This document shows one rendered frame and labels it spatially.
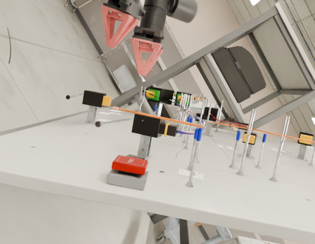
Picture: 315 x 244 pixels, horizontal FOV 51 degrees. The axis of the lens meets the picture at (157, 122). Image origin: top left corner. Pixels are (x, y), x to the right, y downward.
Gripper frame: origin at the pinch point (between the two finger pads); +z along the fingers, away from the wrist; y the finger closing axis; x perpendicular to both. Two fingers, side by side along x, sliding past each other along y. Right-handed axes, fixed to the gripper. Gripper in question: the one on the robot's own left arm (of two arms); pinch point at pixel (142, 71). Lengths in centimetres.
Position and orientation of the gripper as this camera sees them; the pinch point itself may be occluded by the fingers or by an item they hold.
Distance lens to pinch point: 78.7
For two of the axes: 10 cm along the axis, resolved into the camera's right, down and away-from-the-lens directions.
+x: -9.8, -2.0, 0.3
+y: 0.4, -0.7, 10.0
